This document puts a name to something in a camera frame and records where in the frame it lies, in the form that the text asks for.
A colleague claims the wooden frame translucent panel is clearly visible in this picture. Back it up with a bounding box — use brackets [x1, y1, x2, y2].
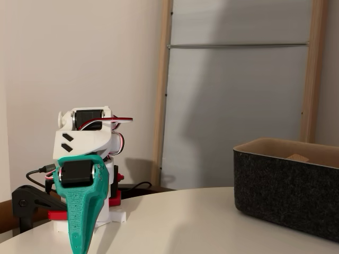
[150, 0, 329, 187]

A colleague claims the black angled plug cable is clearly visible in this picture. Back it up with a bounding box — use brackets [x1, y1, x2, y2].
[44, 177, 58, 194]

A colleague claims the dark grey felt bin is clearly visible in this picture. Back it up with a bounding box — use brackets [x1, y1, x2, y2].
[233, 137, 339, 243]

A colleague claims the grey plug USB cable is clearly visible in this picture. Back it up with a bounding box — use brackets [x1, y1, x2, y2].
[25, 164, 58, 190]

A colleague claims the wooden block red painted figure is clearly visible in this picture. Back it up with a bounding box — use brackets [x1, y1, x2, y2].
[286, 153, 310, 162]

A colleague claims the black and red clamp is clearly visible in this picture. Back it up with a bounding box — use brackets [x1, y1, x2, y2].
[108, 171, 125, 207]
[11, 185, 68, 235]

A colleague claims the red white black servo wire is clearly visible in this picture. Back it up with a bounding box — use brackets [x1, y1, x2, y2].
[78, 115, 134, 131]

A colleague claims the metal rod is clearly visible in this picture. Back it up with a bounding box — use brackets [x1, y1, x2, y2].
[166, 41, 310, 50]

